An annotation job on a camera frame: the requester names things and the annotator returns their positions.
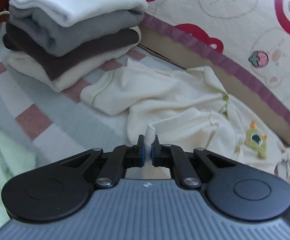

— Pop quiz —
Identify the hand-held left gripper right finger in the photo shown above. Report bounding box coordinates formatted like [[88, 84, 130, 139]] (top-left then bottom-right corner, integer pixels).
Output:
[[152, 134, 236, 188]]

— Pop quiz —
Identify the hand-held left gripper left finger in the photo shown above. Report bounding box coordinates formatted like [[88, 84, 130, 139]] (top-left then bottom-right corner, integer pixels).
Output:
[[60, 134, 146, 189]]

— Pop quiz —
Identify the cream garment with green trim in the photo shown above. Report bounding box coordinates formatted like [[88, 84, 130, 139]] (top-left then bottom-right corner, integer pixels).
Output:
[[80, 59, 290, 188]]

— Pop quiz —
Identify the checked bedsheet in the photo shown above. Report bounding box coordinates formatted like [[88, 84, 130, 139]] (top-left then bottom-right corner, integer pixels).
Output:
[[0, 21, 190, 175]]

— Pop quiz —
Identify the dark brown folded garment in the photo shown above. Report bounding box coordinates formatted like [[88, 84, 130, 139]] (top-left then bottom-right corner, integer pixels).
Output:
[[3, 22, 141, 81]]

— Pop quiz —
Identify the beige folded garment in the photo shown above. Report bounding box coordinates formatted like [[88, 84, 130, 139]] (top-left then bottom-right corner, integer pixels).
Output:
[[7, 26, 142, 92]]

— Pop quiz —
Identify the grey folded garment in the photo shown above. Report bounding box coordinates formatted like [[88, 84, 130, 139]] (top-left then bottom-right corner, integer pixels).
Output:
[[8, 5, 145, 57]]

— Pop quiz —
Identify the light green garment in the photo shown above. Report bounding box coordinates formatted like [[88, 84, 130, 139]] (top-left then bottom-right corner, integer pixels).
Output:
[[0, 119, 38, 233]]

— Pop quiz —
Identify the bear print quilt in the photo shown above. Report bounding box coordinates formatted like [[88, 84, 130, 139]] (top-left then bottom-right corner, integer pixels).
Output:
[[42, 0, 290, 133]]

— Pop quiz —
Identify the white folded garment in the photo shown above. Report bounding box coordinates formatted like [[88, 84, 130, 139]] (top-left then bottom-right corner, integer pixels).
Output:
[[9, 0, 149, 27]]

